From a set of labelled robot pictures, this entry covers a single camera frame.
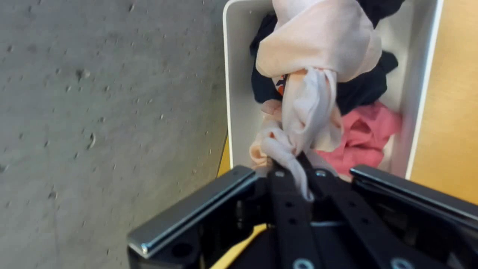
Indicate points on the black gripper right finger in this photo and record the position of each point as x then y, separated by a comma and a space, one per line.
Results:
359, 218

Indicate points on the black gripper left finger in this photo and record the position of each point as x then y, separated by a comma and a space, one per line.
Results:
292, 224

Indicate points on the peach shirt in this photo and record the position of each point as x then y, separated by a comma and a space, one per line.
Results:
319, 45

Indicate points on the white plastic basket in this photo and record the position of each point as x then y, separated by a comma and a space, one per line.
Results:
239, 75

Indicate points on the pink cloth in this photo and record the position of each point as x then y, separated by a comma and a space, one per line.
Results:
368, 135

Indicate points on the black cloth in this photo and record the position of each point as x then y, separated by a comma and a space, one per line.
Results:
363, 84

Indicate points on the grey concrete pillar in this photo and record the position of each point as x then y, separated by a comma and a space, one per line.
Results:
99, 99

